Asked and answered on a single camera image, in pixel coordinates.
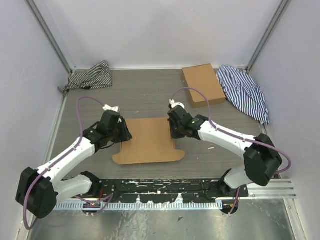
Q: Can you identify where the brown cardboard box sheet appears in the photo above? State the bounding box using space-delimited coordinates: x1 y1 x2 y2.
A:
112 117 185 165

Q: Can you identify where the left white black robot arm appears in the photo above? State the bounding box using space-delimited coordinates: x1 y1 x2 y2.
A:
15 104 133 219

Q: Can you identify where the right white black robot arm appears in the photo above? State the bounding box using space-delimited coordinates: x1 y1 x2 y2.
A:
167 99 283 198

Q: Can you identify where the folded brown cardboard box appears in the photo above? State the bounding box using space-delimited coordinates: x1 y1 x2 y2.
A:
182 63 226 106

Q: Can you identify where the grey striped cloth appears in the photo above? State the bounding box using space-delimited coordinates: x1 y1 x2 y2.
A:
57 60 112 96

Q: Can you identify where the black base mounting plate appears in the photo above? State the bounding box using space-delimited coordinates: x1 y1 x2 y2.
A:
80 178 237 204

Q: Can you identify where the blue white striped cloth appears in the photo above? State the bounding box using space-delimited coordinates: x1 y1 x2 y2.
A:
217 65 270 125

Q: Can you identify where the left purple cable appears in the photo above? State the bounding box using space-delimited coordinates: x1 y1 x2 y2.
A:
24 96 116 231

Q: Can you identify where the purple cable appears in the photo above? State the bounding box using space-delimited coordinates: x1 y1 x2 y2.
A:
24 96 116 231
169 87 293 216

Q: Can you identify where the white slotted cable duct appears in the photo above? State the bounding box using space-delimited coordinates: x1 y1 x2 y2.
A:
54 200 223 211

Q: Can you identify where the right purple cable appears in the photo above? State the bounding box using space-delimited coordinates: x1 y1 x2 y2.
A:
169 87 293 216

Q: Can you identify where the aluminium front rail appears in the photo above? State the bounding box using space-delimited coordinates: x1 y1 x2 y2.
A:
23 178 297 201

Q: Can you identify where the right aluminium frame post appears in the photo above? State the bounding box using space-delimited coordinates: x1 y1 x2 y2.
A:
245 0 292 74

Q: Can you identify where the aluminium frame post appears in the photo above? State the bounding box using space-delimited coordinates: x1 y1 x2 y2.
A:
245 0 292 74
25 0 76 75

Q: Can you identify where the left aluminium frame post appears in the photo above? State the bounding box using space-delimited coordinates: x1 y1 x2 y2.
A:
25 0 76 75

